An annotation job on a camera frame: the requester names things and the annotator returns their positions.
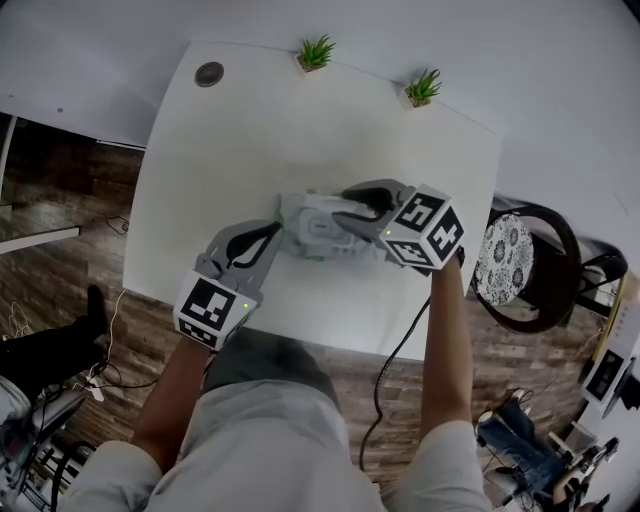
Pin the person's dark grey trousers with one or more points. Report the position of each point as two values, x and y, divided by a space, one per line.
270 360

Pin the white square table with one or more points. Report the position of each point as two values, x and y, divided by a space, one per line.
225 150

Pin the person's white shirt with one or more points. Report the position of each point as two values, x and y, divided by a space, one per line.
270 460

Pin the dark wicker tub chair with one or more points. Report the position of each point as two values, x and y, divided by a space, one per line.
555 280

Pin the white box with green print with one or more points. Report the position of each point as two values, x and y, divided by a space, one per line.
320 231

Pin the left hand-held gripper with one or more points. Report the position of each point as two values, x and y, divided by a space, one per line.
210 305

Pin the white-framed desk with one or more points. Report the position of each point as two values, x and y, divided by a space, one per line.
40 239

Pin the round grey table grommet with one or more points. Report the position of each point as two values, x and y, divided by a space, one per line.
209 74

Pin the person's right forearm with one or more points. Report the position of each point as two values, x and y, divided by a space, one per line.
447 350

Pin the floral patterned seat cushion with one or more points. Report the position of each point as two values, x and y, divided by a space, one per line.
502 257

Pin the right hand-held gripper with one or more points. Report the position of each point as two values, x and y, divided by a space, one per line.
425 225

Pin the person's left forearm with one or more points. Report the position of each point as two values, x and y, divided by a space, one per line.
170 410

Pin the small potted green plant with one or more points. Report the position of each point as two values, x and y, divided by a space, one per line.
421 90
315 55

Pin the white microwave oven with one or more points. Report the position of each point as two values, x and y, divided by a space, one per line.
607 372

